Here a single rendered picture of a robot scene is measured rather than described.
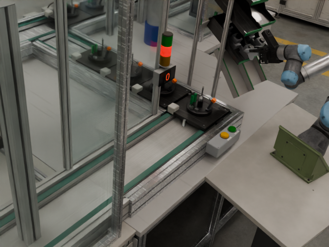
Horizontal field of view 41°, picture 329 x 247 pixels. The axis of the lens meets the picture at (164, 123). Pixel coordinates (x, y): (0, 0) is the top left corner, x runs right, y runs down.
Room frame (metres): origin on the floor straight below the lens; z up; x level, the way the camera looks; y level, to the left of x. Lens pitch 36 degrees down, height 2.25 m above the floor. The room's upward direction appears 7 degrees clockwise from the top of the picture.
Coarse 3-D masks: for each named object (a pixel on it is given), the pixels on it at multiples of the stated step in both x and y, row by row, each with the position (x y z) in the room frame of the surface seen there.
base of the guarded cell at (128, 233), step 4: (124, 224) 1.17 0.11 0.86; (124, 228) 1.15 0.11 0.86; (128, 228) 1.15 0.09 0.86; (132, 228) 1.16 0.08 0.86; (124, 232) 1.13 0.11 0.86; (128, 232) 1.13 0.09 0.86; (132, 232) 1.14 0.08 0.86; (124, 236) 1.11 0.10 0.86; (128, 236) 1.11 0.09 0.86; (132, 236) 1.13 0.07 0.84; (120, 240) 1.09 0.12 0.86; (124, 240) 1.09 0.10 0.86; (128, 240) 1.11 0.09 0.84; (112, 244) 1.07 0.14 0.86; (116, 244) 1.07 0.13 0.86; (120, 244) 1.07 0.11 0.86; (124, 244) 1.10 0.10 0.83; (128, 244) 1.13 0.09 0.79; (132, 244) 1.14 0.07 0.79
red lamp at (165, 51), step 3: (162, 48) 1.80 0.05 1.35; (165, 48) 1.79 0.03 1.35; (168, 48) 1.79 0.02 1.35; (171, 48) 1.81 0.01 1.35; (162, 51) 1.79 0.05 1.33; (165, 51) 1.79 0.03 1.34; (168, 51) 1.79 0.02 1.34; (162, 54) 1.79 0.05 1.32; (165, 54) 1.79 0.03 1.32; (168, 54) 1.79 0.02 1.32
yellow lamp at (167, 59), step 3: (162, 57) 1.79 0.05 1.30; (165, 57) 1.79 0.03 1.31; (168, 57) 1.79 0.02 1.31; (162, 60) 1.79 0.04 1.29; (165, 60) 1.79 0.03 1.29; (168, 60) 1.80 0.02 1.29; (159, 63) 1.81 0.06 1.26; (162, 63) 1.79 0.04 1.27; (165, 63) 1.79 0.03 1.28; (168, 63) 1.80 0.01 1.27; (165, 66) 1.79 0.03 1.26
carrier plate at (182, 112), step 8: (200, 96) 2.03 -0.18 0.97; (184, 104) 1.93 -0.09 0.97; (216, 104) 1.97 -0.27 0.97; (168, 112) 1.87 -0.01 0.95; (176, 112) 1.85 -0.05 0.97; (184, 112) 1.86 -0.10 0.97; (216, 112) 1.89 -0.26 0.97; (224, 112) 1.90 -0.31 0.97; (192, 120) 1.80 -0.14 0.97; (200, 120) 1.80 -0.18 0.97; (208, 120) 1.81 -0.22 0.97; (216, 120) 1.82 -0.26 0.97; (200, 128) 1.75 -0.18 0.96; (208, 128) 1.76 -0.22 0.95
